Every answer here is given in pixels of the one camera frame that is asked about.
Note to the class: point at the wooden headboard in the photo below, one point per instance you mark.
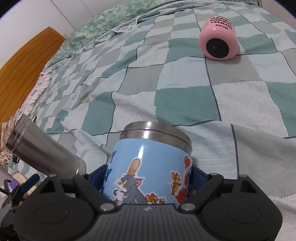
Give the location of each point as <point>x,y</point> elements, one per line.
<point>21,72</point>

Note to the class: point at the checkered green grey bedspread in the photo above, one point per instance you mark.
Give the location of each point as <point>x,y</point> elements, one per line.
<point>238,113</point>

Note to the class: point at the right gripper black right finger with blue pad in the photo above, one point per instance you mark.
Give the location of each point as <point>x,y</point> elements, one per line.
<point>232,209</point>

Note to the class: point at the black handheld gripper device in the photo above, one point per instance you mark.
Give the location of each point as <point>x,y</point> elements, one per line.
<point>12,194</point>

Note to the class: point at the pink cup with black text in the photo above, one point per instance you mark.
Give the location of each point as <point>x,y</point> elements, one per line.
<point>218,40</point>

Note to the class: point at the stainless steel tumbler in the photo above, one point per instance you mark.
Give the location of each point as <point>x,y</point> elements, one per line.
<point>36,148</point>

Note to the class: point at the blue cartoon steel cup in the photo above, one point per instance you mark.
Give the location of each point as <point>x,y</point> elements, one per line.
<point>150,164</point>

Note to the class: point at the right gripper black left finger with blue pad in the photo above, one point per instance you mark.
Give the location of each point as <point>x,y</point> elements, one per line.
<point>63,210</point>

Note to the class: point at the green floral quilt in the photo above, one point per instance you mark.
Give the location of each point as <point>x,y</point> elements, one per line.
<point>119,19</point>

